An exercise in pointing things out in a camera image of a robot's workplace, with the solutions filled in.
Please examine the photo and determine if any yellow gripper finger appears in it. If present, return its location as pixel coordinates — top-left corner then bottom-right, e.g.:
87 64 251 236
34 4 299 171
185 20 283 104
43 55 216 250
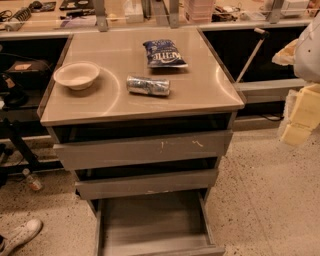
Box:
281 124 311 146

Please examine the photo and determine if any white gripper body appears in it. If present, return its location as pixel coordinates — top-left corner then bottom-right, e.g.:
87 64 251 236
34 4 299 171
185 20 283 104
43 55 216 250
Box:
284 84 320 133

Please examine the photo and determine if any grey bottom drawer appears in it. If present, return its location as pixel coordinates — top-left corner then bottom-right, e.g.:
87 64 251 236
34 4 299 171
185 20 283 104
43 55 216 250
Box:
94 190 225 256

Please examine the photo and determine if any grey drawer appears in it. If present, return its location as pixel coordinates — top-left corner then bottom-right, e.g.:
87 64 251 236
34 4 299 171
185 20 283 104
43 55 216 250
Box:
53 130 233 170
75 169 218 200
94 190 225 256

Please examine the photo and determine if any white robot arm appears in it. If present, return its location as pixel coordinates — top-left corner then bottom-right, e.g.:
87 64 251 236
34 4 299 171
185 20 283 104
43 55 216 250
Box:
272 14 320 146

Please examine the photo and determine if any grey drawer cabinet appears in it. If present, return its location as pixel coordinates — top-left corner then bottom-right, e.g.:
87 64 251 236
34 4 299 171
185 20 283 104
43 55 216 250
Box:
41 28 244 256

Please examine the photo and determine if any grey middle drawer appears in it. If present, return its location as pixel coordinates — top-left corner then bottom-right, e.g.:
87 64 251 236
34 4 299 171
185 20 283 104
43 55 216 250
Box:
75 169 218 200

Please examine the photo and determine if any grey top drawer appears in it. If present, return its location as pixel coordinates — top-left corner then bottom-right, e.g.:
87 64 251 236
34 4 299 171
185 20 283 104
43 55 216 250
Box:
53 130 233 170

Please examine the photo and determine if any blue chip bag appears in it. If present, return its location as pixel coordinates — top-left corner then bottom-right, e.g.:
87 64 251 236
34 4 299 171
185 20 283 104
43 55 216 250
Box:
143 39 188 68

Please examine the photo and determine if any silver crushed can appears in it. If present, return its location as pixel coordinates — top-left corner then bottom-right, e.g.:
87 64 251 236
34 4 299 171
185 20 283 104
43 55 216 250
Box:
126 76 170 97

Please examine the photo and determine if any white bowl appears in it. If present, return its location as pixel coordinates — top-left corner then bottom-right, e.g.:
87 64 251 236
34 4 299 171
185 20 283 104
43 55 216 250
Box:
53 61 100 90

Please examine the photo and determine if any plastic water bottle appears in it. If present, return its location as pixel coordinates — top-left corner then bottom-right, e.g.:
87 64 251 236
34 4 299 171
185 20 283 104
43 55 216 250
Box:
22 168 43 191

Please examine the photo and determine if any black stand leg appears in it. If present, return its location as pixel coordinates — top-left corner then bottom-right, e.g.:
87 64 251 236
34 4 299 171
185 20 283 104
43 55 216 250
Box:
2 118 40 171

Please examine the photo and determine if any black bag on shelf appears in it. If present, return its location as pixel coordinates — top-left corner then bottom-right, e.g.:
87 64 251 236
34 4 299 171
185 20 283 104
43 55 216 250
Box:
4 60 51 89

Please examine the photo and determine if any white sneaker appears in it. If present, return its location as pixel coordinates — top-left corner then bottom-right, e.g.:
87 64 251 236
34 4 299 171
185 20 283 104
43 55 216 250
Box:
0 219 43 256

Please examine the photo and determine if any black cable on floor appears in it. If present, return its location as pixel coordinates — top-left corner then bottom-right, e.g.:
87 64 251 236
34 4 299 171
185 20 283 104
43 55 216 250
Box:
259 113 284 122

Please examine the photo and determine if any white stick black handle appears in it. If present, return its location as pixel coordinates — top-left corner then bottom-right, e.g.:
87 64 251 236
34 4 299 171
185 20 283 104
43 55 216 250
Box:
236 28 269 83

